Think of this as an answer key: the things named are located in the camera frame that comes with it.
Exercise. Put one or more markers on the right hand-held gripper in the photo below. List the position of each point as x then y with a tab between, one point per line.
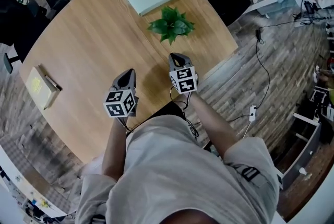
185	80

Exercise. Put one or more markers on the green plant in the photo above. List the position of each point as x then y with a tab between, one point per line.
171	25

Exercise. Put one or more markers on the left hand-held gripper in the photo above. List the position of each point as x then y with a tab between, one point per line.
118	105

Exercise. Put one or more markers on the grey drawer cabinet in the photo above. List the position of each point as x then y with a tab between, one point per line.
302	160

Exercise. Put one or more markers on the person's left forearm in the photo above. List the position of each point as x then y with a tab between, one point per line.
113	152

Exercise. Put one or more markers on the beige book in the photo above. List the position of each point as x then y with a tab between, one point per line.
39	87

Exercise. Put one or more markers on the person's grey shirt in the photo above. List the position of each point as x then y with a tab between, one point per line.
177	173

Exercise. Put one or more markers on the white power strip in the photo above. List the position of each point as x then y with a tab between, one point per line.
252	112

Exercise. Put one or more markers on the white table with checkered cloth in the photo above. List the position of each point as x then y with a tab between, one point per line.
15	173

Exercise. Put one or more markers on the person's right forearm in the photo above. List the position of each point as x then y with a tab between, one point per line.
211	123

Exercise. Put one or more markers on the person's black trousers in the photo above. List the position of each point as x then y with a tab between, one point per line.
167	112

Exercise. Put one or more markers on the black pen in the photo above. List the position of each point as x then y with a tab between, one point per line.
53	83

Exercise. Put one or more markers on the wooden table with white legs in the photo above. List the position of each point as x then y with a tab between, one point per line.
91	35

